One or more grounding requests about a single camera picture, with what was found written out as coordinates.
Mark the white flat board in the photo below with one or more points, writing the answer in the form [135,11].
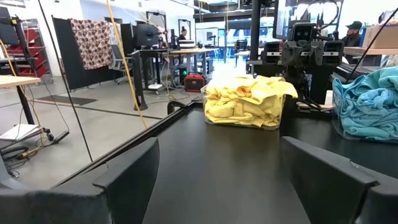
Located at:
[18,132]

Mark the red metal shelf rack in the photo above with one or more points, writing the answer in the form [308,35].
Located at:
[37,53]

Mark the black room partition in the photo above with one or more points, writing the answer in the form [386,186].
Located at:
[62,56]

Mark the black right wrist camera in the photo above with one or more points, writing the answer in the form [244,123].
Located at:
[302,31]

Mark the black power strip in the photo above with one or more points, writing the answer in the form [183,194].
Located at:
[61,137]

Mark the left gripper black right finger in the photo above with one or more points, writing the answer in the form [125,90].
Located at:
[326,193]

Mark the dark floor mat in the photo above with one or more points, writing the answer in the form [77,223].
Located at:
[66,100]

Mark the black desk monitor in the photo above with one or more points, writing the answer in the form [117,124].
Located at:
[146,35]

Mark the black computer with green light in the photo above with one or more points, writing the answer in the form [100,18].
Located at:
[183,74]

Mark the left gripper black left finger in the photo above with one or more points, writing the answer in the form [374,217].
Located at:
[124,193]

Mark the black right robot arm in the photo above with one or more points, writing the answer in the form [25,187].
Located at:
[317,84]

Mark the blue microfiber towel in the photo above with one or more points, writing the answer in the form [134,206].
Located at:
[373,132]
[382,77]
[357,105]

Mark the brown cardboard box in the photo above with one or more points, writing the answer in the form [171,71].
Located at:
[382,37]

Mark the wooden desk black legs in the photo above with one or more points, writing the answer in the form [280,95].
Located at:
[180,51]

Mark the black vertical frame post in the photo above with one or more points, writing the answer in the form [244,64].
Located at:
[255,28]

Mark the brown patterned white cloth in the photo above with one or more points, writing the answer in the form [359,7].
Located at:
[91,43]

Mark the red black tool case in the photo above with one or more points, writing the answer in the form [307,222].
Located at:
[194,83]

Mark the black desk leg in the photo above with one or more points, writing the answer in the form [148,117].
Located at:
[25,102]

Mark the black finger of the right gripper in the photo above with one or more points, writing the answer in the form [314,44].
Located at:
[333,53]
[271,53]

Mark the yellow microfiber towel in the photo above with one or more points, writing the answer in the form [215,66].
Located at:
[264,116]
[220,110]
[264,88]

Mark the person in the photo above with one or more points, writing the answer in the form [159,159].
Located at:
[353,35]
[183,34]

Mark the wooden desk top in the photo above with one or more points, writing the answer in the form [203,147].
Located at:
[15,81]

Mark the clear plastic basket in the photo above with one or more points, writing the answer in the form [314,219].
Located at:
[337,130]
[273,126]

